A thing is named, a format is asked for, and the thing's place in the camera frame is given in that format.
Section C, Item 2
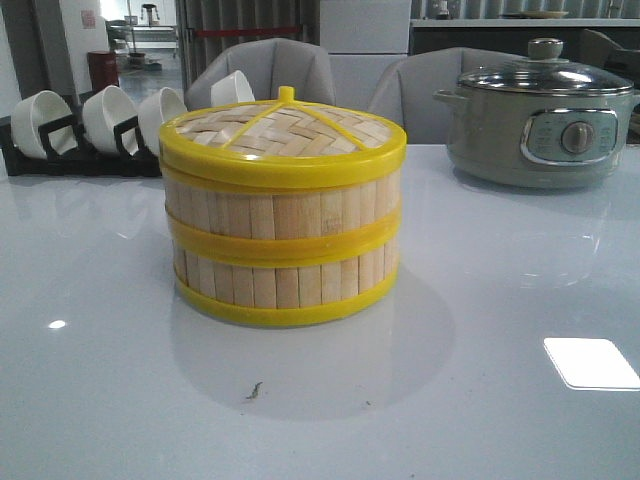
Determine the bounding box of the grey chair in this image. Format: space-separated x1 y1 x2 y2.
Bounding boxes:
184 38 336 110
367 47 518 144

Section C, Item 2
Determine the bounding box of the yellow woven steamer lid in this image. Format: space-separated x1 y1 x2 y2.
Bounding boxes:
159 86 407 193

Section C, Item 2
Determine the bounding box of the grey counter shelf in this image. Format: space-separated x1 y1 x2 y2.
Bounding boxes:
409 18 639 60

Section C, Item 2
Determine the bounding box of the white bowl far left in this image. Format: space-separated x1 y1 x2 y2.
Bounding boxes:
11 90 72 159

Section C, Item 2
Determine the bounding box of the white bowl right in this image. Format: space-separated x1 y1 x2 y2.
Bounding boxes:
210 70 255 107

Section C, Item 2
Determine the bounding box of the bamboo steamer basket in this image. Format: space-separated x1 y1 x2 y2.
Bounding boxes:
163 168 401 268
173 237 399 327

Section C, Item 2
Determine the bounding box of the white bowl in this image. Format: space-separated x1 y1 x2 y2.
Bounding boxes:
210 70 255 107
138 87 187 157
11 90 72 159
82 85 137 154

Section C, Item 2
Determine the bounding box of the glass pot lid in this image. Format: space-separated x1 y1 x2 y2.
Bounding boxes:
458 38 634 96

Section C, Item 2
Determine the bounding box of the grey chair left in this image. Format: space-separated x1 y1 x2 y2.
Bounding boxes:
184 38 336 110

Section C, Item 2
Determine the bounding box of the red bin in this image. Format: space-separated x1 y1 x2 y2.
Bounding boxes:
87 51 119 93

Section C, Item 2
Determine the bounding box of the grey chair right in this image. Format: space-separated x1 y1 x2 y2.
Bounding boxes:
367 47 518 144

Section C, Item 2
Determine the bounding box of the black dish rack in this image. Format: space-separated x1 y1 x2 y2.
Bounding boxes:
1 110 161 177

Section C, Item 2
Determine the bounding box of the grey electric cooking pot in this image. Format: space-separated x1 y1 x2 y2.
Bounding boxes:
433 87 639 189

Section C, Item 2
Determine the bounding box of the white cabinet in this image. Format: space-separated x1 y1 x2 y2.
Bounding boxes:
319 1 412 110

